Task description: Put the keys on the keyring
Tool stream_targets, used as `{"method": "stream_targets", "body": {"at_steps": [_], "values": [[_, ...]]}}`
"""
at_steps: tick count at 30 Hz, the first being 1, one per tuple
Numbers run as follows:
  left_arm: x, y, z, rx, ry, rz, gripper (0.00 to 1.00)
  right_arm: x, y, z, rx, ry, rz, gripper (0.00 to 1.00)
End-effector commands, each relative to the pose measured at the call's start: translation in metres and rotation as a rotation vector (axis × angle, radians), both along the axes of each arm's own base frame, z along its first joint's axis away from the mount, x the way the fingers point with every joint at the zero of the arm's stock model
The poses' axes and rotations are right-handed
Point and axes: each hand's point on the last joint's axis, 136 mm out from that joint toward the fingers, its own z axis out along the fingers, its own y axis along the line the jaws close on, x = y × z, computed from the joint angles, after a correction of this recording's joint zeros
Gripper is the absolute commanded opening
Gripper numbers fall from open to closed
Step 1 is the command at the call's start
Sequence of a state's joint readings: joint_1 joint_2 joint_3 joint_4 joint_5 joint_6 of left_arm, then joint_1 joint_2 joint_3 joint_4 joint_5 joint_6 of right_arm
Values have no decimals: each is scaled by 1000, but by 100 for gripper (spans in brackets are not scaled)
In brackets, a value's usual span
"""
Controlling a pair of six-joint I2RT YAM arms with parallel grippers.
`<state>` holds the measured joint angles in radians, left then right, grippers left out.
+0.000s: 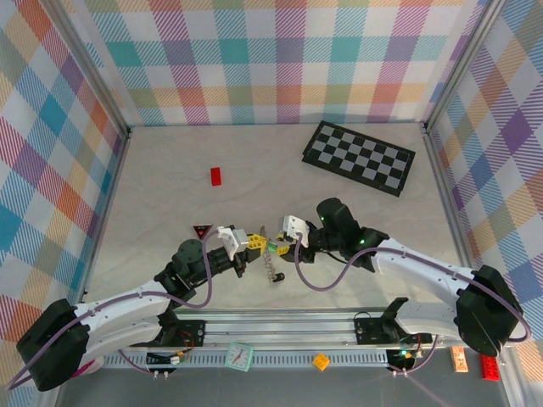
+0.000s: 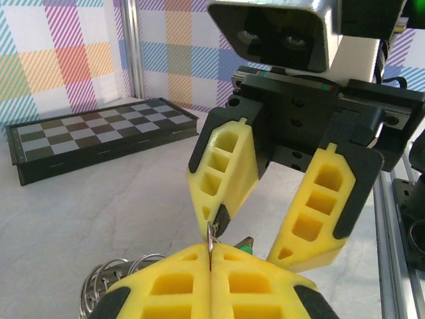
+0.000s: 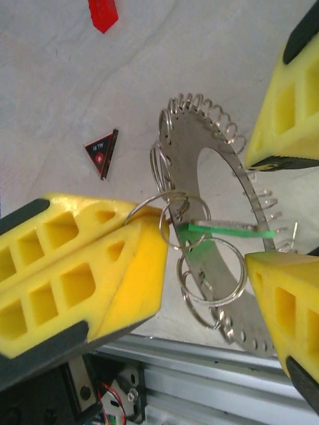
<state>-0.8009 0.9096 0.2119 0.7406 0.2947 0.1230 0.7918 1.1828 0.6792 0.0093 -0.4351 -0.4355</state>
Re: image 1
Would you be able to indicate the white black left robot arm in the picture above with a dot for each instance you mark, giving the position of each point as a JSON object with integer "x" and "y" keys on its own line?
{"x": 119, "y": 309}

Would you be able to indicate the black red triangle piece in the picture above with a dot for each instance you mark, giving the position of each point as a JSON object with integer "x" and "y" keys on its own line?
{"x": 201, "y": 231}

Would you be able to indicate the black grey folding chessboard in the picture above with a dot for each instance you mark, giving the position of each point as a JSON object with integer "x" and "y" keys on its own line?
{"x": 360, "y": 157}

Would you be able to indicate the small red block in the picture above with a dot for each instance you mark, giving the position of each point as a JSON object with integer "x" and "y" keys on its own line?
{"x": 216, "y": 177}

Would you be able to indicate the small teal clock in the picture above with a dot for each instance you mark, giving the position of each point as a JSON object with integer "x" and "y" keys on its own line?
{"x": 239, "y": 357}

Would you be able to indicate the yellow toy brick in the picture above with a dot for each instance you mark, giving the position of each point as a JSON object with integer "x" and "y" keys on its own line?
{"x": 321, "y": 362}

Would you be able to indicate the pink red plastic dome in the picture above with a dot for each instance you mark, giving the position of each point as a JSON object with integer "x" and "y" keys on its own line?
{"x": 95, "y": 368}

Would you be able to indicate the orange wooden block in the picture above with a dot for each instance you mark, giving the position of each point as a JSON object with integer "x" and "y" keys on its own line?
{"x": 459, "y": 360}

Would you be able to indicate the red toy brick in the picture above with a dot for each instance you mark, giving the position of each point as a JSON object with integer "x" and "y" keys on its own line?
{"x": 490, "y": 369}

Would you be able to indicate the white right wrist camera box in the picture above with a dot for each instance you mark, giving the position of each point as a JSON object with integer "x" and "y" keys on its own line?
{"x": 292, "y": 226}

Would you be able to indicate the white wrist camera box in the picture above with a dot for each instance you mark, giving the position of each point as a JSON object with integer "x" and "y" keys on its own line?
{"x": 232, "y": 241}
{"x": 292, "y": 226}

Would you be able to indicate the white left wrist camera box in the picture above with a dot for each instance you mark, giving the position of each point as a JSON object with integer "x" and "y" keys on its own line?
{"x": 232, "y": 241}

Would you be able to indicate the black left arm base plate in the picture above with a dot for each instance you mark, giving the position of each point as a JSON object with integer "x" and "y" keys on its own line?
{"x": 191, "y": 330}

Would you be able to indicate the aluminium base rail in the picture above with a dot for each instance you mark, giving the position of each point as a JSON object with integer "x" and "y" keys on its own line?
{"x": 275, "y": 330}

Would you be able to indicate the aluminium frame side rail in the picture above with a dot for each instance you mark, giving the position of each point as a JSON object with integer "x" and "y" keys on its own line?
{"x": 111, "y": 191}
{"x": 441, "y": 191}

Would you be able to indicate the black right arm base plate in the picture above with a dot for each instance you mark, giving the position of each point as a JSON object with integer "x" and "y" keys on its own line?
{"x": 369, "y": 330}

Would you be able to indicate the aluminium frame post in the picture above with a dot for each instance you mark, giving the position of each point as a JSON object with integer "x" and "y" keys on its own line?
{"x": 91, "y": 70}
{"x": 464, "y": 63}

